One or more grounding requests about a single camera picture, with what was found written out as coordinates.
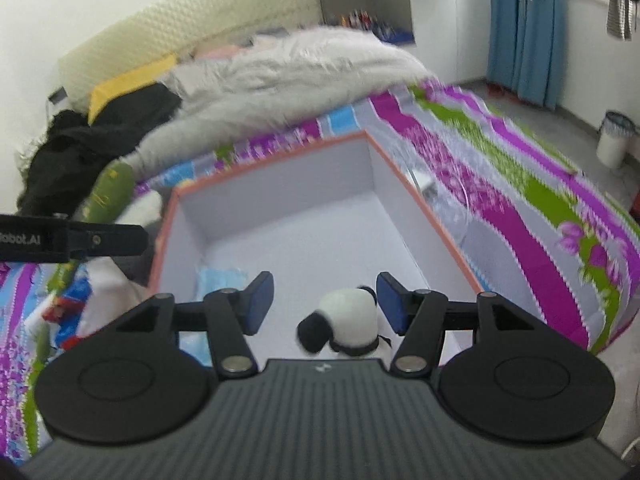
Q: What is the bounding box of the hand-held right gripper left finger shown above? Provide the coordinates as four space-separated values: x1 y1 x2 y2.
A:
116 271 275 378

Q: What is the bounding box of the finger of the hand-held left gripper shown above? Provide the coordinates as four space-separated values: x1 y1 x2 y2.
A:
66 223 149 260

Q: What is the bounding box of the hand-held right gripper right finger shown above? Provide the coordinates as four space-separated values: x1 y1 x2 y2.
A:
376 271 543 376

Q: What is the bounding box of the panda plush toy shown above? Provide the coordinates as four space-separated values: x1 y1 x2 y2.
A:
296 285 393 361

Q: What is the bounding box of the orange cardboard box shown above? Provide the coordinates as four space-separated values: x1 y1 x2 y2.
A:
148 130 485 361

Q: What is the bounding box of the blue face mask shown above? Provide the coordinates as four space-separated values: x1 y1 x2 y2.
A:
193 266 250 298

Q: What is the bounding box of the green plush hammer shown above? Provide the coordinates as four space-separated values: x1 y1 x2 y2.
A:
75 162 137 226

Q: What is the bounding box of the white tube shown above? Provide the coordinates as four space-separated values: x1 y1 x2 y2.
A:
75 259 151 338

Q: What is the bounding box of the red and blue snack packet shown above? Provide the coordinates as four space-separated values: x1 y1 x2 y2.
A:
42 270 96 346

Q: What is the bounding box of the black clothing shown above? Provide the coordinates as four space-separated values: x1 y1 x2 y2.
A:
17 82 183 218

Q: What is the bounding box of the white charger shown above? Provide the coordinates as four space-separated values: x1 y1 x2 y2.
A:
412 170 439 197

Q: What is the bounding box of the striped floral bedsheet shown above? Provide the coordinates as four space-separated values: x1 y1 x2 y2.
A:
0 77 640 466

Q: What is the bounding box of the yellow pillow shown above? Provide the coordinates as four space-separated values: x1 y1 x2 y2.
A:
87 52 178 126

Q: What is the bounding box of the pink cloth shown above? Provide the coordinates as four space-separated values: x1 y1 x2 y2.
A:
200 45 251 61

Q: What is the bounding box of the white furry blanket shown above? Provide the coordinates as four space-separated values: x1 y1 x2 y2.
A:
135 27 441 181

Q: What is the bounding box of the cream padded headboard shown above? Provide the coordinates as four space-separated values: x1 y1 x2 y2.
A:
56 0 323 111

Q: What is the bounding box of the white trash bin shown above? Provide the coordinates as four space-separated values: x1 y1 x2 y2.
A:
596 110 640 170

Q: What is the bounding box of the row of colourful small items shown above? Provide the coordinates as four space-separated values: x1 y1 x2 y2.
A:
340 7 416 43

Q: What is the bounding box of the blue curtain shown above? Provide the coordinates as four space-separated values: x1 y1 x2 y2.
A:
486 0 568 111

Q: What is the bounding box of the striped hanging garment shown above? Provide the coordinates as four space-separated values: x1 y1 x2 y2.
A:
605 0 640 41

